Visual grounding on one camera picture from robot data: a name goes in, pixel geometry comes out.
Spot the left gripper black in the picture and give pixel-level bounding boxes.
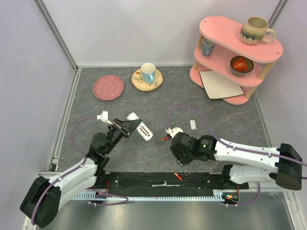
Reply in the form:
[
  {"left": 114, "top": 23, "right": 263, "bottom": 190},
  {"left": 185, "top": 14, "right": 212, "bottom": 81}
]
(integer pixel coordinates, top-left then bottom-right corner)
[{"left": 105, "top": 117, "right": 142, "bottom": 154}]

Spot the white remote control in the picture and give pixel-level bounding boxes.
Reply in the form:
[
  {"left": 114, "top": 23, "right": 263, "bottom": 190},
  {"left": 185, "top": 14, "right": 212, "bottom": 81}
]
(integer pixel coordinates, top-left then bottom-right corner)
[{"left": 127, "top": 113, "right": 154, "bottom": 141}]

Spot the white battery cover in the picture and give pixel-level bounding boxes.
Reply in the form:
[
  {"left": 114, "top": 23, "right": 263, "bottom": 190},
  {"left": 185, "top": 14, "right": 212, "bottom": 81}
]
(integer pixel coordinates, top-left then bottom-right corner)
[{"left": 190, "top": 120, "right": 197, "bottom": 130}]

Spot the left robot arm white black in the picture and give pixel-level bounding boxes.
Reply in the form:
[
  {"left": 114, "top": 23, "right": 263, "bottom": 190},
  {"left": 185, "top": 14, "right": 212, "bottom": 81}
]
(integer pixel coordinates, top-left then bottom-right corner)
[{"left": 20, "top": 119, "right": 142, "bottom": 228}]

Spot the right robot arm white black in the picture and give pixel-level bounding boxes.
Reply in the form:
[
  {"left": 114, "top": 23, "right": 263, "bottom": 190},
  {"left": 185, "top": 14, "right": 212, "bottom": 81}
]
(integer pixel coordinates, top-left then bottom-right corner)
[{"left": 170, "top": 128, "right": 303, "bottom": 191}]

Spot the pink dotted plate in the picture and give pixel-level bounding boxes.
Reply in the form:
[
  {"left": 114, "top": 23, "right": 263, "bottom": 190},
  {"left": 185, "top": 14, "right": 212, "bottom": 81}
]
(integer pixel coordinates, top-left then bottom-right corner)
[{"left": 93, "top": 75, "right": 125, "bottom": 101}]

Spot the beige leaf saucer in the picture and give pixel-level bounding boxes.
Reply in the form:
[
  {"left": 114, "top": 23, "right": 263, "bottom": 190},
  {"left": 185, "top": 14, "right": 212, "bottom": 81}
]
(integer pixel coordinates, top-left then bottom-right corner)
[{"left": 131, "top": 68, "right": 164, "bottom": 92}]

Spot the light blue cup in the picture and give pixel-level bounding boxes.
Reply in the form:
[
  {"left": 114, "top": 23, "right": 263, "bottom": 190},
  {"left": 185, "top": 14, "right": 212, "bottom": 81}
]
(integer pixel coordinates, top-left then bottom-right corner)
[{"left": 141, "top": 63, "right": 156, "bottom": 84}]

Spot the white square mat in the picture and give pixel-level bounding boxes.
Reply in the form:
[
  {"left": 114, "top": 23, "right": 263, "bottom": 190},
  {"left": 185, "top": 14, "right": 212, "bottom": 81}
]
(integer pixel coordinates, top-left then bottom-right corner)
[{"left": 200, "top": 71, "right": 244, "bottom": 99}]

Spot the pink three-tier shelf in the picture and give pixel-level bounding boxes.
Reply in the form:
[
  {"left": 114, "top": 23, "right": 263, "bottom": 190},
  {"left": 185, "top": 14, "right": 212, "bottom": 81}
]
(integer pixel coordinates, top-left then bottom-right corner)
[{"left": 189, "top": 16, "right": 283, "bottom": 105}]

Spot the patterned dark bowl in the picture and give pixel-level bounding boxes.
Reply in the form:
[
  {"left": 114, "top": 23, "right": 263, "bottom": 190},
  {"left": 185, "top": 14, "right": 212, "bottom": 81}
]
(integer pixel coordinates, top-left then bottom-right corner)
[{"left": 230, "top": 56, "right": 254, "bottom": 76}]

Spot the orange red cup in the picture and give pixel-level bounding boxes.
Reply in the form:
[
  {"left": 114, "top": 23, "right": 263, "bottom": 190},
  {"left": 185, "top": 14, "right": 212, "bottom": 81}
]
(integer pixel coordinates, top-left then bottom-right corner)
[{"left": 232, "top": 57, "right": 247, "bottom": 72}]

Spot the grey blue mug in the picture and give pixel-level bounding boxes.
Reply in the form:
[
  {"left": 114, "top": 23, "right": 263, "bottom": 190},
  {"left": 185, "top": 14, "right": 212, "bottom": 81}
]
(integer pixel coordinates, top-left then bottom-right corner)
[{"left": 201, "top": 38, "right": 215, "bottom": 57}]

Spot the beige ceramic mug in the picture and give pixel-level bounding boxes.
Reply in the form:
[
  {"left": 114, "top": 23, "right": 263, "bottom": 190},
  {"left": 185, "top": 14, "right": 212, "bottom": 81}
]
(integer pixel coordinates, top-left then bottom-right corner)
[{"left": 240, "top": 17, "right": 276, "bottom": 45}]

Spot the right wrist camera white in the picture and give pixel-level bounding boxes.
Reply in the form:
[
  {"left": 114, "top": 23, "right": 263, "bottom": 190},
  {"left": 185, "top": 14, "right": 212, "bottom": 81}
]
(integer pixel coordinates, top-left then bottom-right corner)
[{"left": 165, "top": 127, "right": 183, "bottom": 138}]

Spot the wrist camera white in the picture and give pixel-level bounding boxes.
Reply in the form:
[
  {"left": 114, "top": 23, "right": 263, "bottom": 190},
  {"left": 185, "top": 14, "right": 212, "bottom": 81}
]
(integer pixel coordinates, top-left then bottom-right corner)
[
  {"left": 165, "top": 127, "right": 183, "bottom": 138},
  {"left": 96, "top": 110, "right": 113, "bottom": 125}
]

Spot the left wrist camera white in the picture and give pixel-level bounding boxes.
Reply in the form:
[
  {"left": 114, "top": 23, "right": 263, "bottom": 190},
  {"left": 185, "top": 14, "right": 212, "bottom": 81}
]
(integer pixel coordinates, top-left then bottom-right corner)
[{"left": 96, "top": 110, "right": 113, "bottom": 125}]

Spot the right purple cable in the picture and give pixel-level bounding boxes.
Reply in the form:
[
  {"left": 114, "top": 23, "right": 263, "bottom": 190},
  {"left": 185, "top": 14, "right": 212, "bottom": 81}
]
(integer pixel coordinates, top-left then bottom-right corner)
[{"left": 166, "top": 106, "right": 307, "bottom": 207}]

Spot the purple cable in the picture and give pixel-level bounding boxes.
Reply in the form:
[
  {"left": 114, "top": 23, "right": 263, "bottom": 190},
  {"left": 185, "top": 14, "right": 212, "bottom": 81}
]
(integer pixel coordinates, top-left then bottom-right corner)
[
  {"left": 166, "top": 106, "right": 307, "bottom": 207},
  {"left": 30, "top": 116, "right": 130, "bottom": 226}
]

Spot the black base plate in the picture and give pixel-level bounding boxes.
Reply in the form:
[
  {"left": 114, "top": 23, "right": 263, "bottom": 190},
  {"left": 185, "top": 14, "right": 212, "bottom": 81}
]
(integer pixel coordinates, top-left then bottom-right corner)
[{"left": 93, "top": 172, "right": 249, "bottom": 192}]

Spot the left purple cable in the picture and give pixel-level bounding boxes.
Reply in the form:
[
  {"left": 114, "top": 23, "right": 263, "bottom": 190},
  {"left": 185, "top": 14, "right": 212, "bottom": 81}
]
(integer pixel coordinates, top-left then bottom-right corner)
[{"left": 30, "top": 116, "right": 130, "bottom": 226}]

